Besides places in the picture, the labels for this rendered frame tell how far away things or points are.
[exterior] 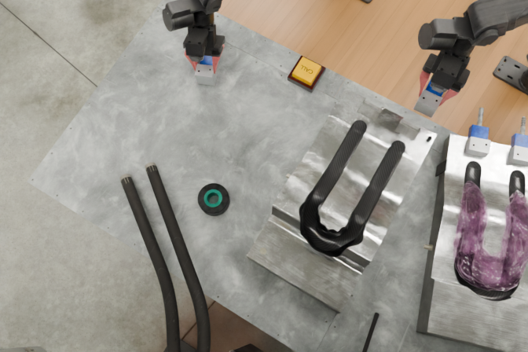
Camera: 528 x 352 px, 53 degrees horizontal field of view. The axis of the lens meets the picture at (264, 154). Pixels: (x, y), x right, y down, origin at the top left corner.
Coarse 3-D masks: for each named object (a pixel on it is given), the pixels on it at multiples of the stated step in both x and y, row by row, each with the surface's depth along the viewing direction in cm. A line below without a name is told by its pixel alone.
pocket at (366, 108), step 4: (364, 100) 138; (364, 104) 140; (368, 104) 139; (372, 104) 139; (360, 108) 140; (364, 108) 140; (368, 108) 140; (372, 108) 139; (376, 108) 138; (380, 108) 138; (360, 112) 139; (364, 112) 139; (368, 112) 139; (372, 112) 139; (376, 112) 139; (368, 116) 139; (372, 116) 139; (376, 116) 139
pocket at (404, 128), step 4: (404, 120) 137; (400, 124) 138; (404, 124) 137; (408, 124) 136; (396, 128) 136; (400, 128) 138; (404, 128) 137; (408, 128) 137; (412, 128) 137; (416, 128) 136; (400, 132) 137; (404, 132) 137; (408, 132) 137; (412, 132) 137; (416, 132) 137; (408, 136) 137; (412, 136) 137; (412, 140) 136
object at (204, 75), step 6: (204, 60) 148; (210, 60) 148; (198, 66) 147; (204, 66) 146; (210, 66) 146; (198, 72) 146; (204, 72) 146; (210, 72) 146; (198, 78) 147; (204, 78) 147; (210, 78) 146; (204, 84) 151; (210, 84) 150
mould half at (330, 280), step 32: (352, 96) 138; (384, 128) 135; (320, 160) 133; (352, 160) 133; (416, 160) 132; (288, 192) 126; (352, 192) 129; (384, 192) 130; (288, 224) 131; (384, 224) 125; (256, 256) 129; (288, 256) 129; (320, 256) 129; (352, 256) 125; (320, 288) 126; (352, 288) 126
